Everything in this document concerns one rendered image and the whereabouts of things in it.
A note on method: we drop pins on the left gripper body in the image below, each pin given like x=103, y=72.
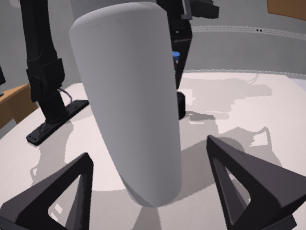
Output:
x=175, y=12

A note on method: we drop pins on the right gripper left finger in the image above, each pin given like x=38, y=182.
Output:
x=29, y=209

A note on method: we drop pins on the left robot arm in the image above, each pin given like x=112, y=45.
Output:
x=46, y=70

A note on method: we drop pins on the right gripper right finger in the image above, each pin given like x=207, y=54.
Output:
x=275, y=192

